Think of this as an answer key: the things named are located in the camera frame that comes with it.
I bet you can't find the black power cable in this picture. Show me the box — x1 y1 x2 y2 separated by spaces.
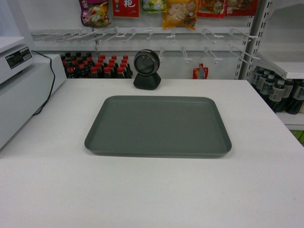
31 50 56 116

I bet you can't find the yellow snack bag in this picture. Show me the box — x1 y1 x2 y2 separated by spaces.
162 0 199 30

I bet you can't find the red snack bag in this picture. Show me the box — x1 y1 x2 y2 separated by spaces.
112 0 140 18

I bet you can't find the white cash register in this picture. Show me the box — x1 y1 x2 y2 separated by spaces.
0 37 66 147

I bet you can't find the purple snack bag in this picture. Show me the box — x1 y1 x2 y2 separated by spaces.
79 0 111 28

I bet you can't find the black round barcode scanner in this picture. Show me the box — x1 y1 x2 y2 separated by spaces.
133 49 161 90

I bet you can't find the grey rectangular serving tray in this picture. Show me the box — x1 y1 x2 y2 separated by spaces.
85 95 232 158

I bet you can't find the white checkout counter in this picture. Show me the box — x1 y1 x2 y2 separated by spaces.
0 79 304 228

